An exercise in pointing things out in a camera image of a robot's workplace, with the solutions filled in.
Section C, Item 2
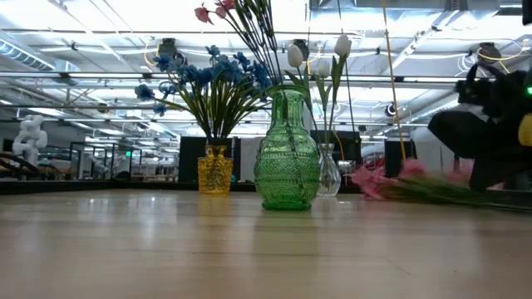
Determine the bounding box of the pink artificial flower stem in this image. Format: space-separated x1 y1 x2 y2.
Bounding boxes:
398 157 477 188
350 164 532 213
194 0 292 96

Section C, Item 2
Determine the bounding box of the yellow cable tag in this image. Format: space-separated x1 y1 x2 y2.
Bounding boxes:
518 112 532 147

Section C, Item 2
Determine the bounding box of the clear glass vase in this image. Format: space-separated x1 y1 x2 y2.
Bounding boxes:
318 143 342 199

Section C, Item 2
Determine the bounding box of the black hanging cable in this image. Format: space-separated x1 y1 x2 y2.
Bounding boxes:
336 0 357 134

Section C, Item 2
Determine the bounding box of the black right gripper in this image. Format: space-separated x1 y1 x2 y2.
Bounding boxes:
427 110 532 192

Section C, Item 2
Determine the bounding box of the black panel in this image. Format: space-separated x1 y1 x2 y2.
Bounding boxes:
384 139 416 178
309 130 362 186
178 135 241 184

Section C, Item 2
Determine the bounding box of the yellow hanging cable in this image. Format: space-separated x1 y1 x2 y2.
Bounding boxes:
382 0 408 161

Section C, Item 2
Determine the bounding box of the white cloth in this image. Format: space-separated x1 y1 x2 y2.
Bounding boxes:
414 139 456 167

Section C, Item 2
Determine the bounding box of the green glass vase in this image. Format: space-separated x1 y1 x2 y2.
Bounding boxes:
253 86 322 212

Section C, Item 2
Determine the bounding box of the yellow glass vase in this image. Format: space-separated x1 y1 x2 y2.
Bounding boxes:
196 144 234 195

